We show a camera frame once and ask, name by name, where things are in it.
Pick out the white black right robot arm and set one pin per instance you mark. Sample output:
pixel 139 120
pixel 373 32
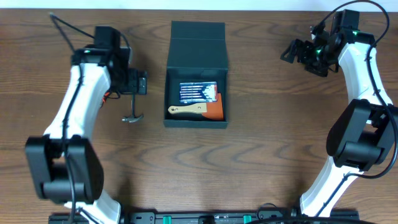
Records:
pixel 366 130

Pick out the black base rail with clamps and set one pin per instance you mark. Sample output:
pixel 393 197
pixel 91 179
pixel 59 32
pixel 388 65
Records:
pixel 267 213

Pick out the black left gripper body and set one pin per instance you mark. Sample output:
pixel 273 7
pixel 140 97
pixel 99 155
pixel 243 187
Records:
pixel 134 82

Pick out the dark green open box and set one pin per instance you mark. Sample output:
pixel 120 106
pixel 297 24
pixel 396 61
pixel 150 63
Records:
pixel 197 54

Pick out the orange scraper with wooden handle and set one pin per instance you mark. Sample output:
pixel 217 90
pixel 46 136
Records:
pixel 210 110

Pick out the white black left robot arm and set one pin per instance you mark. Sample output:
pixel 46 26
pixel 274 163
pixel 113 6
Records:
pixel 62 162

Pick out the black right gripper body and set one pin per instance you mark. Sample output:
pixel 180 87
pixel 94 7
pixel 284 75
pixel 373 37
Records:
pixel 318 59

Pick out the orange handled pliers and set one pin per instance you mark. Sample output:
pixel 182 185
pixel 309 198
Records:
pixel 105 97

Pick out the blue precision screwdriver set case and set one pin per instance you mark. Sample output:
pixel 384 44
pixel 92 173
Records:
pixel 198 92

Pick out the black handled claw hammer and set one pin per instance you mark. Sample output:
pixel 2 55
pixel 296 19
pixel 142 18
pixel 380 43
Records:
pixel 132 118

